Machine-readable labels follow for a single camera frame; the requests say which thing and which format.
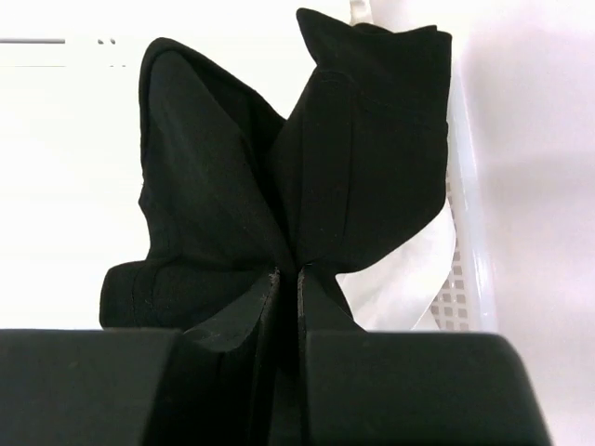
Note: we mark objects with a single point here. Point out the white skirt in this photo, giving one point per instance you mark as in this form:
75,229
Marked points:
400,236

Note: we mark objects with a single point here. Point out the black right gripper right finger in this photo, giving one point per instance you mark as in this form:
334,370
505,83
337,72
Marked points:
409,388

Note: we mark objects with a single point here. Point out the white plastic laundry basket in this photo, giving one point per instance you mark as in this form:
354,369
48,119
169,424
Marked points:
469,209

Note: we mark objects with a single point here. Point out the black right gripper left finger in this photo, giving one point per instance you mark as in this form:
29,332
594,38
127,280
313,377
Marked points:
139,386

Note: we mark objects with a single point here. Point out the black skirt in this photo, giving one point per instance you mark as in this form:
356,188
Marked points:
233,191

